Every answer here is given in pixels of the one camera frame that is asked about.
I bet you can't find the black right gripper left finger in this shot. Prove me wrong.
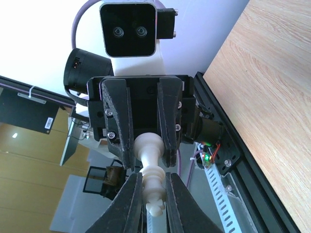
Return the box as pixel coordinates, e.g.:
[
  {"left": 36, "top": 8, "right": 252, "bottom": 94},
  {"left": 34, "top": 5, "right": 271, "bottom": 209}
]
[{"left": 87, "top": 173, "right": 143, "bottom": 233}]

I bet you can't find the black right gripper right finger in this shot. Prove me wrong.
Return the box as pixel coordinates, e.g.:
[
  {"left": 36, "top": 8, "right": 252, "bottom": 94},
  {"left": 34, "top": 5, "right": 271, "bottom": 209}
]
[{"left": 165, "top": 172, "right": 222, "bottom": 233}]

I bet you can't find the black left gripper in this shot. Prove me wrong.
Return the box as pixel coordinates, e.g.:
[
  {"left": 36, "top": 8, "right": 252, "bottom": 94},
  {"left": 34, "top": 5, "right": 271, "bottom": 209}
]
[{"left": 86, "top": 75, "right": 195, "bottom": 170}]

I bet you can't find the white king piece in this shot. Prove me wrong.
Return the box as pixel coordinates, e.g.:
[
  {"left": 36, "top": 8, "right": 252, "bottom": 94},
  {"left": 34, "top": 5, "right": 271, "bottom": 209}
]
[{"left": 134, "top": 133, "right": 166, "bottom": 217}]

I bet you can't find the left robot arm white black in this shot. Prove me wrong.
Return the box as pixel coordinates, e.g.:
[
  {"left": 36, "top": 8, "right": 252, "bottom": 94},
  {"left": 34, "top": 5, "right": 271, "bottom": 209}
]
[{"left": 64, "top": 49, "right": 224, "bottom": 169}]

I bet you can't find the black chair in background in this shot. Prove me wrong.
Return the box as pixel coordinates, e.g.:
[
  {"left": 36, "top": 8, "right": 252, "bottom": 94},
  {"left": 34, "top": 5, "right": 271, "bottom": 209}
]
[{"left": 83, "top": 166, "right": 127, "bottom": 200}]

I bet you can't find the black monitor in background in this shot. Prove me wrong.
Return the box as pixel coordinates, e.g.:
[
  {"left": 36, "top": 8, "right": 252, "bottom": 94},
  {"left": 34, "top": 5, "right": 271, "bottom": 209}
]
[{"left": 0, "top": 76, "right": 75, "bottom": 134}]

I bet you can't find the white cable duct strip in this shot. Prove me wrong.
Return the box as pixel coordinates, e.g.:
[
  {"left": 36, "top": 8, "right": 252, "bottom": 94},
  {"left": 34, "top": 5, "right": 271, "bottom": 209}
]
[{"left": 195, "top": 143, "right": 241, "bottom": 233}]

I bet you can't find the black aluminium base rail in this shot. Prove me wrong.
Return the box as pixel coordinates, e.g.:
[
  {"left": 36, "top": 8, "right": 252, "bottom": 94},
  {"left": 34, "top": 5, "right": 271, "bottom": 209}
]
[{"left": 194, "top": 72, "right": 300, "bottom": 233}]

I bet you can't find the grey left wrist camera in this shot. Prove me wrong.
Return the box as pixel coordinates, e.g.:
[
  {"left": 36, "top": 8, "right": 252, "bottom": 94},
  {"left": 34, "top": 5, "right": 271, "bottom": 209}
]
[{"left": 100, "top": 0, "right": 178, "bottom": 58}]

